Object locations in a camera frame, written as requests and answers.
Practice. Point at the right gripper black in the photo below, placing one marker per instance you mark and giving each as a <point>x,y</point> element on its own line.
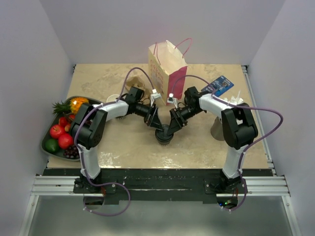
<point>177,121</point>

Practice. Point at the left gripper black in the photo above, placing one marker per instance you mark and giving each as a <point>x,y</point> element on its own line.
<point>151,118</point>

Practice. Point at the black coffee cup lid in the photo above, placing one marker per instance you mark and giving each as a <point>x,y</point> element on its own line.
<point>162,135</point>

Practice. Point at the dark paper coffee cup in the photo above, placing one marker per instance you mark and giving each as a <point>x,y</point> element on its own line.
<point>164,143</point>

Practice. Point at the cardboard cup carrier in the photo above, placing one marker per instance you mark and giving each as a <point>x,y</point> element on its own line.
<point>135,81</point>

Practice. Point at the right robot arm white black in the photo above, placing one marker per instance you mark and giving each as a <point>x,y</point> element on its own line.
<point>238,128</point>

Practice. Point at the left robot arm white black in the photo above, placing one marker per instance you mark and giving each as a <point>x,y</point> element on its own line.
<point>88,127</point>

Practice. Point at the grey straw holder cup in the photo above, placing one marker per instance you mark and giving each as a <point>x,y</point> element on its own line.
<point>217,130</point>

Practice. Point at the pink beige paper bag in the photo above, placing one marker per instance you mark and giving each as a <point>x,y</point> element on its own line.
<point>167,68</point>

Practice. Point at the blue razor package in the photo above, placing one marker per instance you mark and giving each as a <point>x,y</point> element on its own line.
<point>219,86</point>

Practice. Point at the dark green fruit tray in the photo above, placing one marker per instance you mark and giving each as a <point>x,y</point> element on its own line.
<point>58,140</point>

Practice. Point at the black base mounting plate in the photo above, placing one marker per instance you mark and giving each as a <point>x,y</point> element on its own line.
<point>173,185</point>

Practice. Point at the toy pineapple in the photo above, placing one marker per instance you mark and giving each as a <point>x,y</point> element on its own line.
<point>71,106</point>

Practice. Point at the dark red grapes bunch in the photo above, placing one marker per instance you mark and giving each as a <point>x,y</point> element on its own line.
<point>71,153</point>

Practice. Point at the red apple rear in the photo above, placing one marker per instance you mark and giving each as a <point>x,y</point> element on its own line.
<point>63,121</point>

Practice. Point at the red apple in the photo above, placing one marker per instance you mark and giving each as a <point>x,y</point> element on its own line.
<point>56,131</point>
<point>63,121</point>

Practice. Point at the red apple front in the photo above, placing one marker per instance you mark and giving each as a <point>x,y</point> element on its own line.
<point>56,131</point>

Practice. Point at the green lime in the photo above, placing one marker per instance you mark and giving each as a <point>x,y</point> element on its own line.
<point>52,146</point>

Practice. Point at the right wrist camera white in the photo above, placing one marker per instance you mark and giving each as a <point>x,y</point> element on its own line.
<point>172,100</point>

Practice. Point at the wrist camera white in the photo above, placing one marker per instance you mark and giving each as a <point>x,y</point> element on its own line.
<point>154,96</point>
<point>172,100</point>

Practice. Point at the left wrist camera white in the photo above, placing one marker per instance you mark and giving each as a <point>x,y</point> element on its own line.
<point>154,96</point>

